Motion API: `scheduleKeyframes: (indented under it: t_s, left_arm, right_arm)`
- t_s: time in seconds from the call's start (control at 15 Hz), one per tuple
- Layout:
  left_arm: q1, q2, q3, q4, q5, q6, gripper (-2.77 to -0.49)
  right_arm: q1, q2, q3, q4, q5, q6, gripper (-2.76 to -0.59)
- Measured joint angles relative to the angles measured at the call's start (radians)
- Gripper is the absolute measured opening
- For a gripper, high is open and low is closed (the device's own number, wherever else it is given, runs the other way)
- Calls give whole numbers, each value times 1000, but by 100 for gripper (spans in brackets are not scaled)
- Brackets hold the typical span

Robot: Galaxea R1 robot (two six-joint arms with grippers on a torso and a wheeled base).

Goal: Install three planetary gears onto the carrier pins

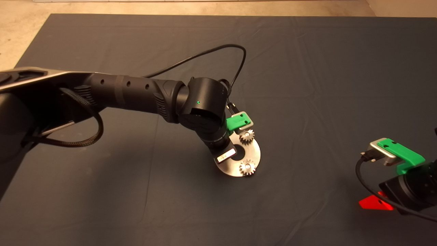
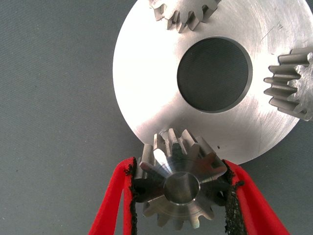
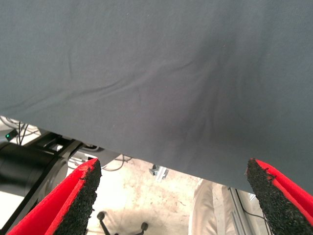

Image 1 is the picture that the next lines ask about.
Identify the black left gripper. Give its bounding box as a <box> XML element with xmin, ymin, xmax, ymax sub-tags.
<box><xmin>208</xmin><ymin>138</ymin><xmax>239</xmax><ymax>165</ymax></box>

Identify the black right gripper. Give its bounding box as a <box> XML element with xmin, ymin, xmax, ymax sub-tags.
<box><xmin>358</xmin><ymin>169</ymin><xmax>431</xmax><ymax>215</ymax></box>

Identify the steel planetary gear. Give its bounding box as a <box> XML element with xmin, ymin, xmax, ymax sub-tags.
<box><xmin>239</xmin><ymin>159</ymin><xmax>256</xmax><ymax>177</ymax></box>
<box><xmin>239</xmin><ymin>128</ymin><xmax>255</xmax><ymax>145</ymax></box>

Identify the round metal carrier plate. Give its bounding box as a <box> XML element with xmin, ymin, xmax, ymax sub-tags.
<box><xmin>214</xmin><ymin>132</ymin><xmax>261</xmax><ymax>177</ymax></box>

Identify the dark grey table cloth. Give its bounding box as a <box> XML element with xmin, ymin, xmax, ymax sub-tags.
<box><xmin>0</xmin><ymin>13</ymin><xmax>437</xmax><ymax>246</ymax></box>

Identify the black right camera cable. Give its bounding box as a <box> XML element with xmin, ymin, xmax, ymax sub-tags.
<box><xmin>355</xmin><ymin>153</ymin><xmax>437</xmax><ymax>223</ymax></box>

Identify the black camera cable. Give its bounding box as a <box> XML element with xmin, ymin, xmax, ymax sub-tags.
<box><xmin>143</xmin><ymin>44</ymin><xmax>247</xmax><ymax>116</ymax></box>
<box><xmin>355</xmin><ymin>153</ymin><xmax>437</xmax><ymax>223</ymax></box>

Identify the green left camera mount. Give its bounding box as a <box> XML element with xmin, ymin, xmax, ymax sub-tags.
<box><xmin>226</xmin><ymin>113</ymin><xmax>252</xmax><ymax>136</ymax></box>

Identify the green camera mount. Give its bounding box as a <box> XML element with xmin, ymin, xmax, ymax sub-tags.
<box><xmin>377</xmin><ymin>138</ymin><xmax>426</xmax><ymax>175</ymax></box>
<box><xmin>226</xmin><ymin>113</ymin><xmax>252</xmax><ymax>136</ymax></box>

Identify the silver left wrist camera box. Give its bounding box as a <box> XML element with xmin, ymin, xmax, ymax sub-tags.
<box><xmin>235</xmin><ymin>111</ymin><xmax>255</xmax><ymax>131</ymax></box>

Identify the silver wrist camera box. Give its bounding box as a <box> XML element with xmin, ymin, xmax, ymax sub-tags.
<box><xmin>235</xmin><ymin>111</ymin><xmax>255</xmax><ymax>131</ymax></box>
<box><xmin>366</xmin><ymin>138</ymin><xmax>398</xmax><ymax>167</ymax></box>

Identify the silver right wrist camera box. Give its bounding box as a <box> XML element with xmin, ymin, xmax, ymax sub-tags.
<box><xmin>366</xmin><ymin>138</ymin><xmax>398</xmax><ymax>167</ymax></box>

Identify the green right camera mount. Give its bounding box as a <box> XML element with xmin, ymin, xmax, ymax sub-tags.
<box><xmin>377</xmin><ymin>138</ymin><xmax>426</xmax><ymax>175</ymax></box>

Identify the black left camera cable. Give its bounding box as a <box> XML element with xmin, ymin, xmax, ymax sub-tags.
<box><xmin>143</xmin><ymin>44</ymin><xmax>247</xmax><ymax>116</ymax></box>

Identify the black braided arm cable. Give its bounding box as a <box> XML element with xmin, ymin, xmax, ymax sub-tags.
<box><xmin>24</xmin><ymin>87</ymin><xmax>104</xmax><ymax>148</ymax></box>

